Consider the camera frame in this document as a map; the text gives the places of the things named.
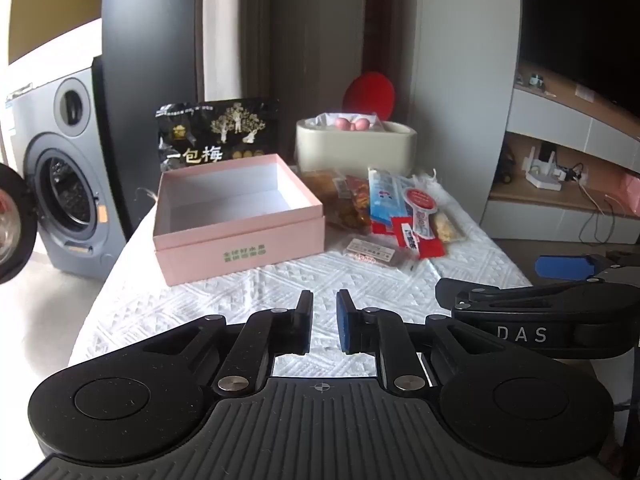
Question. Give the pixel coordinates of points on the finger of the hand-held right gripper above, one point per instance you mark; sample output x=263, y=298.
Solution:
x=562, y=267
x=447, y=290

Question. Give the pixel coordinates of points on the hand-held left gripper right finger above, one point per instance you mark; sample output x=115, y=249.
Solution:
x=344, y=325

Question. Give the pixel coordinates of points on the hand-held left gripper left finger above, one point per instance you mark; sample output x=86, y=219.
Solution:
x=303, y=327

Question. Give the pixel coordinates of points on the long red snack packet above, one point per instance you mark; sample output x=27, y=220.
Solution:
x=425, y=247

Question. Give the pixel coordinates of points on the yellow snack packet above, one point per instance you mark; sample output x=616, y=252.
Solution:
x=447, y=227

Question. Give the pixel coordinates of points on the pink cardboard box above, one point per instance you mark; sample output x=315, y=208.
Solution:
x=235, y=252

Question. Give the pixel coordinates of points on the blue snack packet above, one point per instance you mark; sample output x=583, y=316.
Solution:
x=387, y=192

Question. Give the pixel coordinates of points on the orange snack packet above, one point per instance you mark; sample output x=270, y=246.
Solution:
x=355, y=205

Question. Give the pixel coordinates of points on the small clear candy packet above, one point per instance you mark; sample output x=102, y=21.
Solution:
x=375, y=252

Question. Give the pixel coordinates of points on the clear packet with red label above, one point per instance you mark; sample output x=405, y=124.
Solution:
x=420, y=202

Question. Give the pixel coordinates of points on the flat red packet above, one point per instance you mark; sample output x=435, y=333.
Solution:
x=382, y=225

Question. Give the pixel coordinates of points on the white router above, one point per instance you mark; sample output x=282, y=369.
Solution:
x=542, y=177

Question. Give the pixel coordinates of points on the pink bag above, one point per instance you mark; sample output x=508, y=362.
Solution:
x=629, y=195

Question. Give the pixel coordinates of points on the white textured tablecloth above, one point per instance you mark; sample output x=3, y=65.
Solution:
x=200, y=310

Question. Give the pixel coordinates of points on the small toy car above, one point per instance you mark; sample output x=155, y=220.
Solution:
x=507, y=165

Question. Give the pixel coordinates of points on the white wooden television cabinet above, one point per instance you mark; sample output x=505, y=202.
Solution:
x=550, y=125

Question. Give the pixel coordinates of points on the cream oval container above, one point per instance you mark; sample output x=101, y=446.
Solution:
x=350, y=152

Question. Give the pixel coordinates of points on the pink bow ornament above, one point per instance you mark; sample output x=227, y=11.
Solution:
x=354, y=122

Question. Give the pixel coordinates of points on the white tissue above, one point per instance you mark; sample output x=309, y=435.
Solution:
x=325, y=120

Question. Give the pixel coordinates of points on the red round fan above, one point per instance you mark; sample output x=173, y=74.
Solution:
x=369, y=92

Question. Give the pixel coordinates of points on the black plum snack bag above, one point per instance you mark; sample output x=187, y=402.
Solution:
x=200, y=135

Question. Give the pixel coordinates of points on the black television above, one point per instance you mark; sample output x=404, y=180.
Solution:
x=580, y=20

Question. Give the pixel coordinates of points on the grey washing machine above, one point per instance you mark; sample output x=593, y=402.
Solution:
x=65, y=160

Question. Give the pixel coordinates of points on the washing machine door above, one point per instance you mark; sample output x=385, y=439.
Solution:
x=12, y=225

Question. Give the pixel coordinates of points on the beige curtain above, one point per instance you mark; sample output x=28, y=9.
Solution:
x=235, y=25

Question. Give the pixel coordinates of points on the dark tall panel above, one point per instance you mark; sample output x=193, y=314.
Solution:
x=150, y=50

